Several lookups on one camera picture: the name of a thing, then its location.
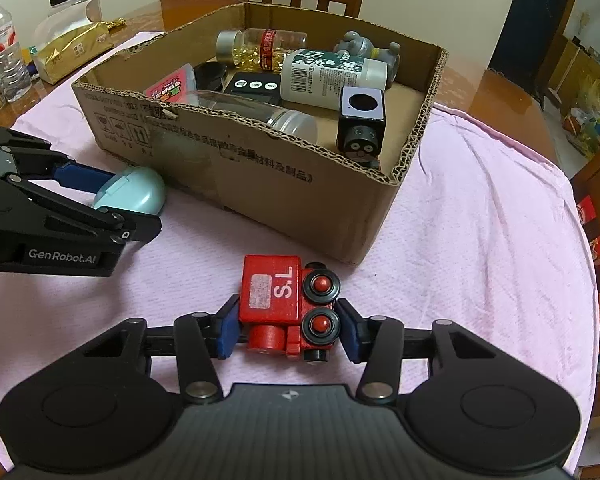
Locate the brown cardboard box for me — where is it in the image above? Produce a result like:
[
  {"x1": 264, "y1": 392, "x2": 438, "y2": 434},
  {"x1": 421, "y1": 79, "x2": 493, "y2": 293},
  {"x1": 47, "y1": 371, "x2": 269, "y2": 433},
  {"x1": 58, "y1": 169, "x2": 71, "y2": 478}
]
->
[{"x1": 71, "y1": 1, "x2": 450, "y2": 267}]

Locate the pink cloth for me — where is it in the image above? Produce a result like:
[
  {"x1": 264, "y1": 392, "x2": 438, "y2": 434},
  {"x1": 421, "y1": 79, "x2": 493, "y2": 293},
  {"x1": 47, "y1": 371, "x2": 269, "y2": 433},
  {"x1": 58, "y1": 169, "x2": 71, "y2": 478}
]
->
[{"x1": 0, "y1": 30, "x2": 600, "y2": 480}]

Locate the white labelled bottle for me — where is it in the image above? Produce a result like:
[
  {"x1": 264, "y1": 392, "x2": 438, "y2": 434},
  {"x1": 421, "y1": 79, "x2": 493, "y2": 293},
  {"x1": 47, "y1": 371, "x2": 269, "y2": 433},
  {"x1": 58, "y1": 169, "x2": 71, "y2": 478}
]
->
[{"x1": 280, "y1": 49, "x2": 388, "y2": 108}]

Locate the clear water bottle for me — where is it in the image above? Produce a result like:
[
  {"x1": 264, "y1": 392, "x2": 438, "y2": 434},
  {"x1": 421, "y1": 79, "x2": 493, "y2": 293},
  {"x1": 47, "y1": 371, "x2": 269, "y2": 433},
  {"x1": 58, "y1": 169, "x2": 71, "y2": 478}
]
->
[{"x1": 0, "y1": 0, "x2": 32, "y2": 106}]

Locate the plastic jar with black lid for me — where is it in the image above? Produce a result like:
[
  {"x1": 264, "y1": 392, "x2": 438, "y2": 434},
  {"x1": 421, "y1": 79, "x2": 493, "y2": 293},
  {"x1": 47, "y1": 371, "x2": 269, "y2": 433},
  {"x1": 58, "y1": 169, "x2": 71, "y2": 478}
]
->
[{"x1": 47, "y1": 0, "x2": 103, "y2": 36}]

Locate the clear plastic jar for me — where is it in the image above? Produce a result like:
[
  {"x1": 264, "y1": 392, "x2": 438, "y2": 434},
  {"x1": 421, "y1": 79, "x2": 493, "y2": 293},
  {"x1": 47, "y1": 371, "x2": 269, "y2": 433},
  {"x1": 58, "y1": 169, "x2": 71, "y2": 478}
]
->
[{"x1": 192, "y1": 90, "x2": 318, "y2": 142}]

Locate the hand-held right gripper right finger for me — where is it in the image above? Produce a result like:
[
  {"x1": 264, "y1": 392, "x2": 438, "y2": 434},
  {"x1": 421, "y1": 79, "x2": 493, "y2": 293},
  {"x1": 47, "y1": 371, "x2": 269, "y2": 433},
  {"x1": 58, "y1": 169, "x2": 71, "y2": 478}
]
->
[{"x1": 336, "y1": 298, "x2": 496, "y2": 403}]

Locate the red toy train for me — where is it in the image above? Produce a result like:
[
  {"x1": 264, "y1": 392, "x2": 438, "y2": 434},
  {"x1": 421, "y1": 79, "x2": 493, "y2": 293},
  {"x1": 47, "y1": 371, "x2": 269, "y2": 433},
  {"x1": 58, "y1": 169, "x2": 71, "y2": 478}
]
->
[{"x1": 239, "y1": 254, "x2": 342, "y2": 363}]

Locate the dark round object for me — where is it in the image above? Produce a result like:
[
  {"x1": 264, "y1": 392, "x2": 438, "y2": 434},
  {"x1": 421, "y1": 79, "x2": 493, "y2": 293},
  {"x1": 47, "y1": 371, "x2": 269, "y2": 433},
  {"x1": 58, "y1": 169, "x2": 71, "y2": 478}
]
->
[{"x1": 195, "y1": 61, "x2": 227, "y2": 92}]

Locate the black digital timer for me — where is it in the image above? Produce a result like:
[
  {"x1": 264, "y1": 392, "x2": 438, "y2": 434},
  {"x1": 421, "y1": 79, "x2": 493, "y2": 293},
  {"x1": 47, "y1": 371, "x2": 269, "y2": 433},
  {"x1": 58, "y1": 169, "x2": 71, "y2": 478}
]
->
[{"x1": 223, "y1": 72, "x2": 282, "y2": 102}]

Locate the labelled plastic packet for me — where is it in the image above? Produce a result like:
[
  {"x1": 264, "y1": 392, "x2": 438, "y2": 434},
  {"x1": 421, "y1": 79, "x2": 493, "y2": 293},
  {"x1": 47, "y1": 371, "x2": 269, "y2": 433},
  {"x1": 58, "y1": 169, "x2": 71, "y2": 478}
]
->
[{"x1": 144, "y1": 62, "x2": 197, "y2": 103}]

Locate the clear bottle of gold capsules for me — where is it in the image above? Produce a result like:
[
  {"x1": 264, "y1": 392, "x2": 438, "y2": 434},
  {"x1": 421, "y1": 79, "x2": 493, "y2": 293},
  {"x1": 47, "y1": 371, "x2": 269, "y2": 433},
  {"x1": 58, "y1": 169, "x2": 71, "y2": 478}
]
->
[{"x1": 216, "y1": 28, "x2": 308, "y2": 71}]

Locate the light blue egg-shaped case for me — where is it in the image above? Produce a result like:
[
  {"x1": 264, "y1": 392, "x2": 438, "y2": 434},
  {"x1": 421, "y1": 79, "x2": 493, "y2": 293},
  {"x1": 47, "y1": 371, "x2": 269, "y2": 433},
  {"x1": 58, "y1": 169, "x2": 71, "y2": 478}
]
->
[{"x1": 91, "y1": 166, "x2": 167, "y2": 216}]

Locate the grey cat figurine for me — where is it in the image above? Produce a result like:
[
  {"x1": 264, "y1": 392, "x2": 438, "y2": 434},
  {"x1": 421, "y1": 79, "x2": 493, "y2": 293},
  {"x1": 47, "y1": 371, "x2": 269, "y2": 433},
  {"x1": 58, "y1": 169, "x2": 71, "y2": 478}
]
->
[{"x1": 334, "y1": 30, "x2": 401, "y2": 85}]

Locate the black blue toy train block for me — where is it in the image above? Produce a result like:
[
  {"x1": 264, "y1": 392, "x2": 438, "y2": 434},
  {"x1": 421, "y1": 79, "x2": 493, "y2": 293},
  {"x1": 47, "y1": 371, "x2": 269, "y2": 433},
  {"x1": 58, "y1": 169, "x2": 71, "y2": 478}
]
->
[{"x1": 336, "y1": 86, "x2": 386, "y2": 171}]

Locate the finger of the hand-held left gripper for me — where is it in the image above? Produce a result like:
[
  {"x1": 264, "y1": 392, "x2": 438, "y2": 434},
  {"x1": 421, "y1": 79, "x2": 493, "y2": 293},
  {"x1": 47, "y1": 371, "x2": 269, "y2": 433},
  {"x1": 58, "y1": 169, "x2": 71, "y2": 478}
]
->
[
  {"x1": 0, "y1": 175, "x2": 162, "y2": 257},
  {"x1": 0, "y1": 121, "x2": 115, "y2": 195}
]

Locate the gold foil packet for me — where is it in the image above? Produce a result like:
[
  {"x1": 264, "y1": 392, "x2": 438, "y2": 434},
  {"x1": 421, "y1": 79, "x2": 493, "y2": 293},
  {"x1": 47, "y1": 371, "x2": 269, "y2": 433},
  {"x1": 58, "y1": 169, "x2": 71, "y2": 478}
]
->
[{"x1": 32, "y1": 21, "x2": 113, "y2": 85}]

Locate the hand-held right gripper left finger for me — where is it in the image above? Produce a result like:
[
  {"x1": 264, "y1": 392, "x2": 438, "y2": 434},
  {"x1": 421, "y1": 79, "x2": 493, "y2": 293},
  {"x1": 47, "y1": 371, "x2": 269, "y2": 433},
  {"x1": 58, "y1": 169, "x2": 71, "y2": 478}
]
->
[{"x1": 82, "y1": 296, "x2": 242, "y2": 403}]

